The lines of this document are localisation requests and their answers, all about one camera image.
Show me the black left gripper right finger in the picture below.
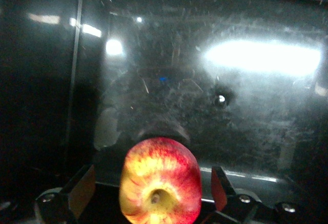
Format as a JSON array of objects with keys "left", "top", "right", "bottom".
[{"left": 202, "top": 166, "right": 308, "bottom": 224}]

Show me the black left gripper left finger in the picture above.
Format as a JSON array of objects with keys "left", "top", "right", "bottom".
[{"left": 34, "top": 164, "right": 97, "bottom": 224}]

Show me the red yellow striped apple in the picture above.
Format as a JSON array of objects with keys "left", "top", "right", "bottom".
[{"left": 118, "top": 136, "right": 203, "bottom": 224}]

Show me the black plastic box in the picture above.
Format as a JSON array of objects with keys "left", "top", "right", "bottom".
[{"left": 0, "top": 0, "right": 328, "bottom": 224}]

